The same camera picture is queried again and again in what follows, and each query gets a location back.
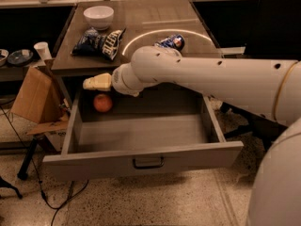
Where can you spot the blue chip bag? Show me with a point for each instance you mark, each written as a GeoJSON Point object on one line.
{"type": "Point", "coordinates": [93, 43]}

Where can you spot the white paper cup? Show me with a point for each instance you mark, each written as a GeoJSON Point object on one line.
{"type": "Point", "coordinates": [42, 49]}

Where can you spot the grey drawer cabinet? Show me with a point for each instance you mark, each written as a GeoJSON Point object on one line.
{"type": "Point", "coordinates": [144, 22]}

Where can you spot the black office chair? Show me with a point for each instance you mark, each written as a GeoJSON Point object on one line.
{"type": "Point", "coordinates": [276, 33]}

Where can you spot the brown cardboard box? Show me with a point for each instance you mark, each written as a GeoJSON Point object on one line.
{"type": "Point", "coordinates": [39, 100]}

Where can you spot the red apple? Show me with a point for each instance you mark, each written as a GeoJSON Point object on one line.
{"type": "Point", "coordinates": [102, 103]}

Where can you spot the black tripod leg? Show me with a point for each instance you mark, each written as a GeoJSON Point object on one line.
{"type": "Point", "coordinates": [22, 174]}

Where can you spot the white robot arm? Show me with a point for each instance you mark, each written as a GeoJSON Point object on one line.
{"type": "Point", "coordinates": [271, 88]}

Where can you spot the small bowl at left edge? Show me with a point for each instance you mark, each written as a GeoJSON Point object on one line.
{"type": "Point", "coordinates": [3, 57]}

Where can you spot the open grey top drawer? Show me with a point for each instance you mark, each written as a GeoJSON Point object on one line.
{"type": "Point", "coordinates": [166, 121]}

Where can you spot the black metal drawer handle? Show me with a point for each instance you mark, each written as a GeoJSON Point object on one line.
{"type": "Point", "coordinates": [148, 163]}

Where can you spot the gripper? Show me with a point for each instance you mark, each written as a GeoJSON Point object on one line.
{"type": "Point", "coordinates": [117, 80]}

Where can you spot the blue soda can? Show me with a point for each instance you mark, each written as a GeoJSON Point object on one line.
{"type": "Point", "coordinates": [175, 41]}

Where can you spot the dark round plate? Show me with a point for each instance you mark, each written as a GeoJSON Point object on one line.
{"type": "Point", "coordinates": [20, 58]}

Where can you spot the white ceramic bowl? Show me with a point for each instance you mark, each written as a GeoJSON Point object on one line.
{"type": "Point", "coordinates": [99, 17]}

